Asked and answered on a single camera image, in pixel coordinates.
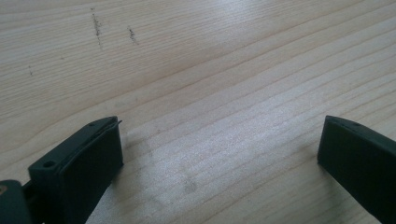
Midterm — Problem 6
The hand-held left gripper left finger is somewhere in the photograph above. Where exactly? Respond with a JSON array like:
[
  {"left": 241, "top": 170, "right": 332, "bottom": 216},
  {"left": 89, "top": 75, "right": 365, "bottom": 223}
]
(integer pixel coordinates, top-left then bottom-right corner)
[{"left": 27, "top": 116, "right": 124, "bottom": 224}]

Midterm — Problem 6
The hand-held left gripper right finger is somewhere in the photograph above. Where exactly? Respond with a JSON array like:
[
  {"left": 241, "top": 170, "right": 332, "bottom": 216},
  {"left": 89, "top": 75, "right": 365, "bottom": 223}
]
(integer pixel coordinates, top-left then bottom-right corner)
[{"left": 317, "top": 115, "right": 396, "bottom": 224}]

